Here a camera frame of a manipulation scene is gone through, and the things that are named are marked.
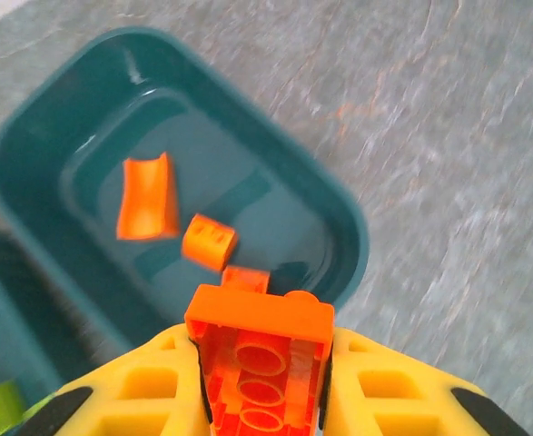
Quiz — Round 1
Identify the small orange lego brick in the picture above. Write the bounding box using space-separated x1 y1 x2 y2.
220 266 272 297
181 213 241 274

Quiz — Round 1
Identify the large orange lego piece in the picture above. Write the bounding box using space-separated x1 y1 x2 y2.
114 152 181 243

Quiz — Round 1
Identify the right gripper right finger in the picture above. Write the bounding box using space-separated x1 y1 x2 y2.
319 326 533 436

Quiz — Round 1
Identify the long orange lego brick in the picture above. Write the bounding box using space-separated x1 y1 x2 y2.
183 284 336 436

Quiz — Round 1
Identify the teal plastic bin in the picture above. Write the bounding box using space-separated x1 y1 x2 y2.
0 224 130 436
0 25 370 367

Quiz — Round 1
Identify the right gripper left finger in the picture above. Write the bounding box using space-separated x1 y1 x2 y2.
18 322 218 436

